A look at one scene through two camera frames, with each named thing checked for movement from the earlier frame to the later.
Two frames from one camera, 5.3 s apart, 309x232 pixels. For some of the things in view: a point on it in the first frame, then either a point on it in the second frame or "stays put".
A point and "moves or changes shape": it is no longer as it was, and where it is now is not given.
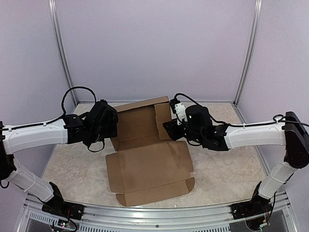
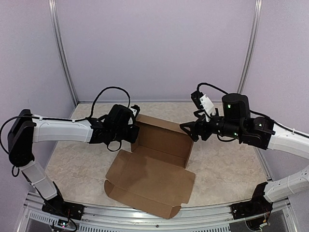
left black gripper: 113,132 → 133,137
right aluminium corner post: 257,26 stays put
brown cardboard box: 150,165 moves or changes shape
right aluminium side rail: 235,107 stays put
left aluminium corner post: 56,24 stays put
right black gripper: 171,131 → 200,123
